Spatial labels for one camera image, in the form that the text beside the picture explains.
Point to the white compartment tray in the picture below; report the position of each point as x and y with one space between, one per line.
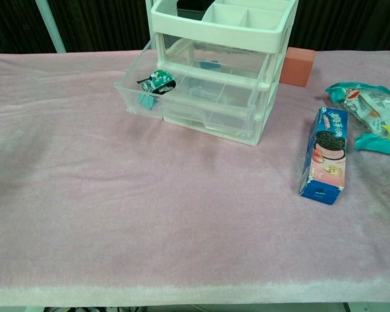
227 31

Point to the pink table cloth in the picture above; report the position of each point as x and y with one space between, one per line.
149 211

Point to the teal binder clip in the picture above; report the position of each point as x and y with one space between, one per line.
149 100

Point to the green candy packet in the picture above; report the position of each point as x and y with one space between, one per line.
159 81

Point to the teal blue object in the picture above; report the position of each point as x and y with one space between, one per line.
211 64

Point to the blue Oreo cookie box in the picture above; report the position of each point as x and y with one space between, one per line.
325 156

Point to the red foam cube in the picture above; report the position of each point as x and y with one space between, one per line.
297 66

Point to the black rectangular box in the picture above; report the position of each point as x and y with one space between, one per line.
191 9

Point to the teal snack bag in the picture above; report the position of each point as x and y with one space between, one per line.
367 110

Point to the white partition post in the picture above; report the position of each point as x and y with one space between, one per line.
52 29
149 16

